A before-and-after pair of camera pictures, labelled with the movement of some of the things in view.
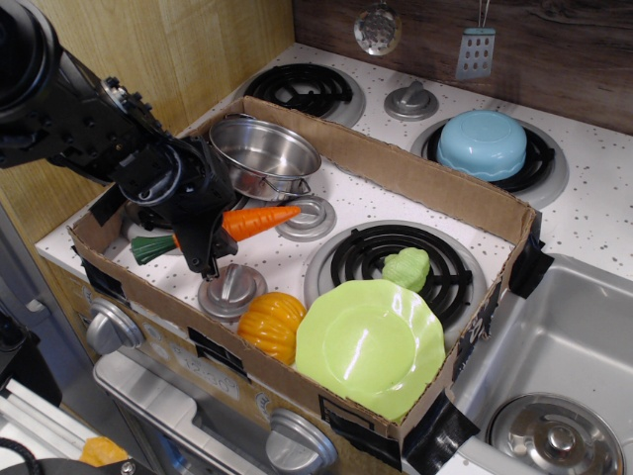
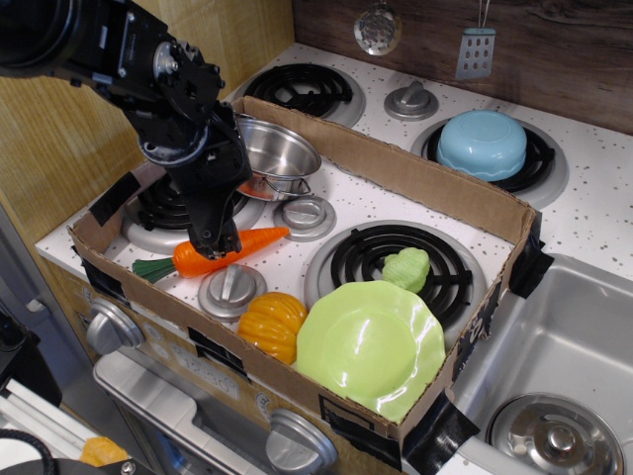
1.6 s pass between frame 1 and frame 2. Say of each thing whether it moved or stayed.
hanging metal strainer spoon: stayed
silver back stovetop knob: stayed
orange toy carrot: moved
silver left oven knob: stayed
